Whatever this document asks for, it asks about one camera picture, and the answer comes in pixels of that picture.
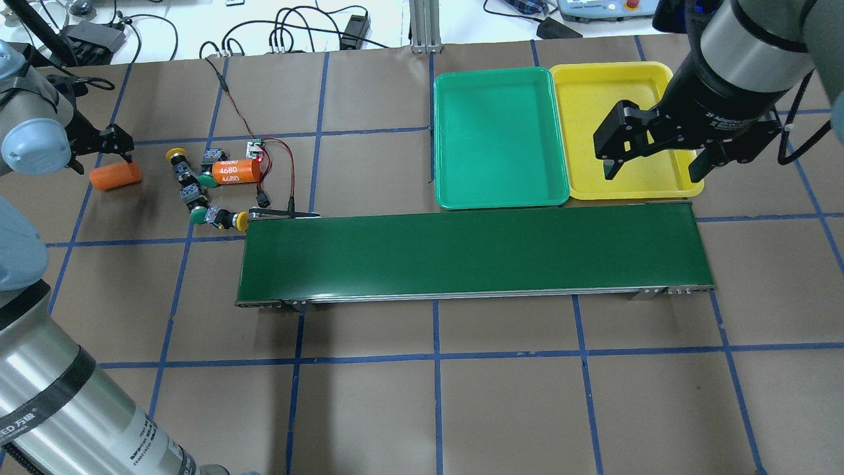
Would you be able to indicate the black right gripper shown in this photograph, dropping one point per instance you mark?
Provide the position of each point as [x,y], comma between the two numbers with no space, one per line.
[715,91]

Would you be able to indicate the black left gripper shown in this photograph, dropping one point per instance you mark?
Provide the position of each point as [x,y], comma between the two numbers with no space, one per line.
[105,139]

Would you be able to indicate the plain orange cylinder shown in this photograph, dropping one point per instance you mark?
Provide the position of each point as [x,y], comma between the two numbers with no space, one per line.
[115,175]

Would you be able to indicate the yellow push button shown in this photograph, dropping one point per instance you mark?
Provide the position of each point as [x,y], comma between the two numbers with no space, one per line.
[177,157]
[227,220]

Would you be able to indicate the green push button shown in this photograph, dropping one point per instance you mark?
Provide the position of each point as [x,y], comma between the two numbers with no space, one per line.
[193,193]
[203,214]

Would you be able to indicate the orange cylinder marked 4680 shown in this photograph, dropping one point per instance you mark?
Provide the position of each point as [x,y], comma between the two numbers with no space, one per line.
[228,172]

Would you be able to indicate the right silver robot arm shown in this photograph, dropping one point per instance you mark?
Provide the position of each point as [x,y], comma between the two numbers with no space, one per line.
[744,56]

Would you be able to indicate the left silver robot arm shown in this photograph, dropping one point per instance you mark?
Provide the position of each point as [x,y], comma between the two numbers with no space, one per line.
[61,413]

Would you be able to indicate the yellow plastic tray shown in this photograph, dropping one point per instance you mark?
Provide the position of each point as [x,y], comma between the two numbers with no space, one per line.
[586,92]

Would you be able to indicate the green conveyor belt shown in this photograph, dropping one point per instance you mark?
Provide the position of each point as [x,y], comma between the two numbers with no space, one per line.
[638,249]

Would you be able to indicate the small green circuit board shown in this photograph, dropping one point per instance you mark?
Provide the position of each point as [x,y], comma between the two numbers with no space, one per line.
[255,149]

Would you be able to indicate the teach pendant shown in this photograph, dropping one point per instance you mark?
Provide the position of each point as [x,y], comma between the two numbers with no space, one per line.
[611,11]

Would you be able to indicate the green plastic tray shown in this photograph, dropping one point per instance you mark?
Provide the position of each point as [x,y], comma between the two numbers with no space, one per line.
[498,140]

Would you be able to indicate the black power adapter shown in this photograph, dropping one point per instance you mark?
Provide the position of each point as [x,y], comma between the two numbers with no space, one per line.
[355,32]

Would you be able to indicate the aluminium frame post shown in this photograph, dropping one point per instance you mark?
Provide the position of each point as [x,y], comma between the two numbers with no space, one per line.
[424,27]

